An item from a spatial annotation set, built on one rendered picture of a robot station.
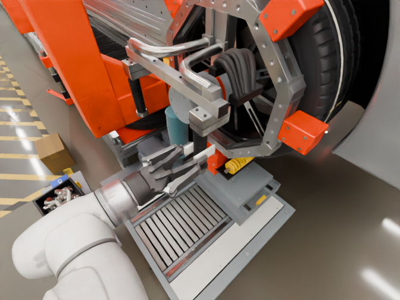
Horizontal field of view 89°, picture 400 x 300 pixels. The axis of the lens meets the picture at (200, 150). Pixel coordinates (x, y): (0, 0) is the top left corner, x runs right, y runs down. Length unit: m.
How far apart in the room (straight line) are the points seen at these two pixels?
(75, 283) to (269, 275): 1.06
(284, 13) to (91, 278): 0.58
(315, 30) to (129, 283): 0.62
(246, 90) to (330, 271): 1.16
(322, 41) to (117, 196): 0.56
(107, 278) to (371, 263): 1.40
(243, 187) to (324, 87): 0.76
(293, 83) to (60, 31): 0.76
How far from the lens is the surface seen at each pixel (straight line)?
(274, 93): 0.91
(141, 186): 0.45
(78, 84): 0.98
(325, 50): 0.59
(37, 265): 0.46
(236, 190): 1.19
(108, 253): 0.40
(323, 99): 0.62
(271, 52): 0.55
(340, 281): 1.44
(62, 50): 0.93
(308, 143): 0.58
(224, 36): 0.63
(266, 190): 1.30
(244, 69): 0.48
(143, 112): 0.79
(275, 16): 0.53
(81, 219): 0.43
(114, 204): 0.44
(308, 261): 1.40
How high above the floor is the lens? 1.23
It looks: 48 degrees down
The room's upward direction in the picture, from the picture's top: straight up
